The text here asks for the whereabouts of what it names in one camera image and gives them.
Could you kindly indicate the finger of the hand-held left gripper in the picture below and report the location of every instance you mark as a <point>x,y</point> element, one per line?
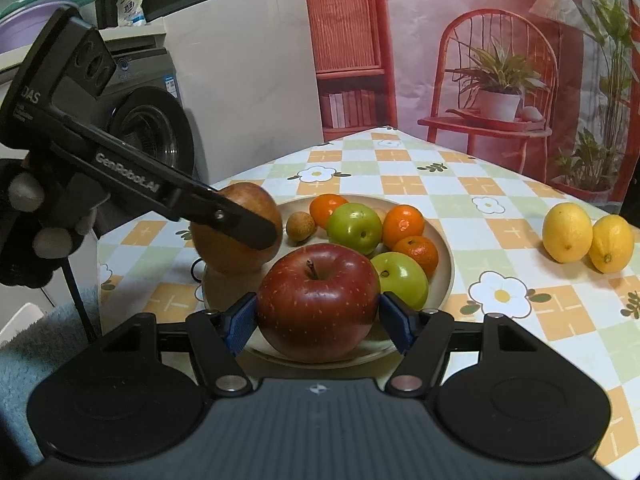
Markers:
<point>240,227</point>

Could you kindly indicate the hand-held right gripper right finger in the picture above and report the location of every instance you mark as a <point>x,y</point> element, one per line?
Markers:
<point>395,320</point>

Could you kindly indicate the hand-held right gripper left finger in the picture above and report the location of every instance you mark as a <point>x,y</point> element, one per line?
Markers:
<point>242,322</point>

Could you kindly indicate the brownish red apple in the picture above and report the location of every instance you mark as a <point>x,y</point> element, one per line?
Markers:
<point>225,255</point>

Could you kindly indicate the green apple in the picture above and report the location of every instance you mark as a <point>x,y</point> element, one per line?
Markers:
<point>400,280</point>
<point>355,227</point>

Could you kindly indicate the beige round plate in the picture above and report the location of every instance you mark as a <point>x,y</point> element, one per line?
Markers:
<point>440,290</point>

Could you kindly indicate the small brown kiwi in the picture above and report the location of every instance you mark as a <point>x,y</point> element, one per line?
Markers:
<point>301,225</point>

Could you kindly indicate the orange tangerine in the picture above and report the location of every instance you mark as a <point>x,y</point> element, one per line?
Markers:
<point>417,256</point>
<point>322,207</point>
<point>402,224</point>

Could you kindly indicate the large dark red apple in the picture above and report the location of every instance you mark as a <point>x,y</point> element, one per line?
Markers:
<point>320,310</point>

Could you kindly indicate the person's left hand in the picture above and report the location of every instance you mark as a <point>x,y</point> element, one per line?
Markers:
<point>25,190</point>

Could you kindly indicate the purple plastic basin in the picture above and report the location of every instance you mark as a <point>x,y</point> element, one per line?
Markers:
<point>25,32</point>

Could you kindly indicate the grey washing machine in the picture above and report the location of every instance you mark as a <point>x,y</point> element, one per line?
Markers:
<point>150,130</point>

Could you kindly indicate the white detergent bag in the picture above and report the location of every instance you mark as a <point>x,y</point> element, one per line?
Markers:
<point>131,5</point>

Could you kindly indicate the checkered floral tablecloth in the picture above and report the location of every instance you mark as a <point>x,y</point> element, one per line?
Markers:
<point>500,240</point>

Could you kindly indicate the yellow lemon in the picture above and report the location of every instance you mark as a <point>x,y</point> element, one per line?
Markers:
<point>611,243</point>
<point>566,232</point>

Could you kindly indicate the blue-grey fluffy rug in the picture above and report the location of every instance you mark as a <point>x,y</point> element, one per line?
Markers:
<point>35,360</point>

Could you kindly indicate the pink printed backdrop cloth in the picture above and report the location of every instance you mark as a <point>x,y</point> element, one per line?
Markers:
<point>425,10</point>

